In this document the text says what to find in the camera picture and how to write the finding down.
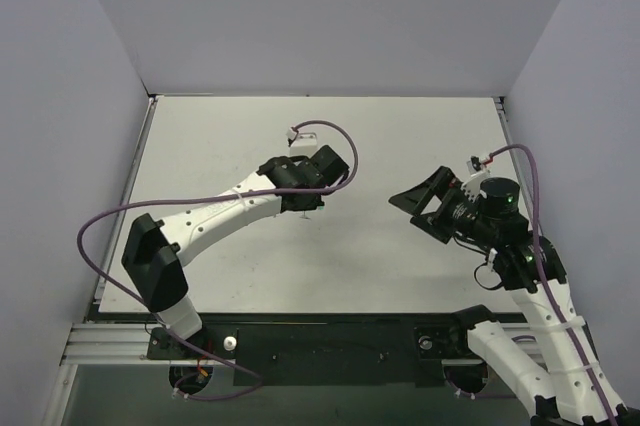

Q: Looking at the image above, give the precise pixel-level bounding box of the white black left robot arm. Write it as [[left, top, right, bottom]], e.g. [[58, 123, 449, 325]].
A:
[[121, 146, 349, 358]]

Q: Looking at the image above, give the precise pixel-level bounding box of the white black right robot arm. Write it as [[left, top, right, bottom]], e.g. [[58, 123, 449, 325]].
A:
[[389, 166, 639, 425]]

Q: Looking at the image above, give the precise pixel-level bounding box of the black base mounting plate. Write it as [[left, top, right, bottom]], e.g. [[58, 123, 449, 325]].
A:
[[147, 313, 489, 388]]

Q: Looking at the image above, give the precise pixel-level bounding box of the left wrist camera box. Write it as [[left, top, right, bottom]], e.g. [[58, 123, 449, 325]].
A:
[[288, 131, 318, 158]]

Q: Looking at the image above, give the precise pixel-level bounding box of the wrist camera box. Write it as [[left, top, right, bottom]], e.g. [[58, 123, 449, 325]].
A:
[[462, 155, 493, 196], [288, 131, 318, 158]]

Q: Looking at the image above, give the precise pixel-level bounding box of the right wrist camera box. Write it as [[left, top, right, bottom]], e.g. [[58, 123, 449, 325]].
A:
[[462, 155, 493, 196]]

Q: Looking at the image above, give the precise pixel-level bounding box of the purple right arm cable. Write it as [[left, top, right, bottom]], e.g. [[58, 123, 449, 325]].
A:
[[447, 143, 626, 426]]

